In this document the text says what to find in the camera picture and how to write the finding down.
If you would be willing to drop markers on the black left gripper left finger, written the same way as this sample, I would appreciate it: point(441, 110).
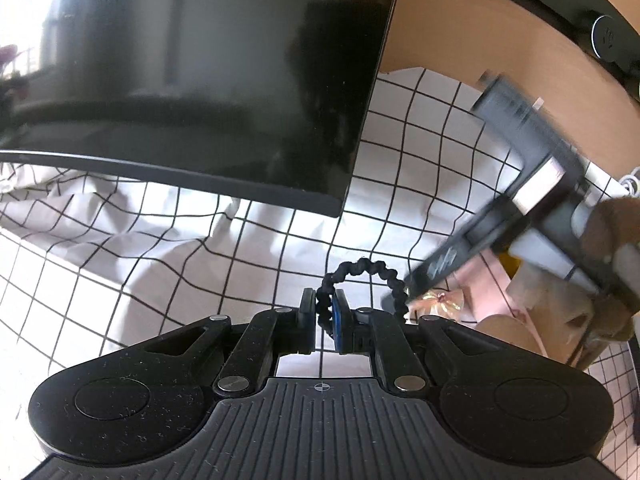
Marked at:
point(306, 322)

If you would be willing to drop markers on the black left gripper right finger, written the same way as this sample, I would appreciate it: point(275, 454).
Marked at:
point(350, 328)

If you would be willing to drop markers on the yellow plush toy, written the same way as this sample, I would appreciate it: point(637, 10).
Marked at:
point(509, 263)

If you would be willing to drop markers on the brown gloved right hand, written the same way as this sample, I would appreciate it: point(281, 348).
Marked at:
point(611, 238)

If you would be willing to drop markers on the clear bow hair clip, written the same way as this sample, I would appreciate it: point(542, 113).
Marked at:
point(438, 302)

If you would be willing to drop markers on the pink storage box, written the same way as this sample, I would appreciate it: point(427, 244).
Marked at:
point(483, 282)

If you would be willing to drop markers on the black power strip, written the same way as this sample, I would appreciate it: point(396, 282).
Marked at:
point(600, 30)

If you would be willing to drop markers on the white black-grid tablecloth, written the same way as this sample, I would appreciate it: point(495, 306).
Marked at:
point(93, 263)

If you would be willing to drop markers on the black monitor screen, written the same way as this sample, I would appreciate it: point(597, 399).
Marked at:
point(258, 99)

